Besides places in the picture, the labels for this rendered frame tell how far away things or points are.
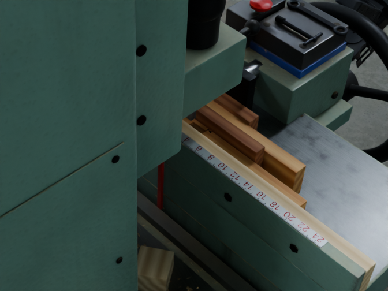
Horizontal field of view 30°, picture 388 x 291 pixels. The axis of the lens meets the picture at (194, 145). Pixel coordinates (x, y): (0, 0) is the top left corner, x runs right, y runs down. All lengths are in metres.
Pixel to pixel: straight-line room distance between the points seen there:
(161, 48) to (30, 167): 0.18
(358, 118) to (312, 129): 1.42
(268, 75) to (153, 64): 0.32
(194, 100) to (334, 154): 0.23
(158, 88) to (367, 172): 0.35
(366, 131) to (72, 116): 1.86
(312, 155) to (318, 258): 0.20
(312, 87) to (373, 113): 1.46
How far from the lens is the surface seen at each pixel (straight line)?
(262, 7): 0.97
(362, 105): 2.45
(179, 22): 0.67
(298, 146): 0.96
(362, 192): 0.92
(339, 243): 0.80
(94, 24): 0.53
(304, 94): 0.97
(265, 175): 0.86
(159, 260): 0.90
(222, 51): 0.81
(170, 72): 0.70
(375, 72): 2.61
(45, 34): 0.51
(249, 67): 0.97
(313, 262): 0.80
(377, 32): 1.10
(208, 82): 0.82
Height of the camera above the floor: 1.56
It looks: 45 degrees down
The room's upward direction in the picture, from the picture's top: 4 degrees clockwise
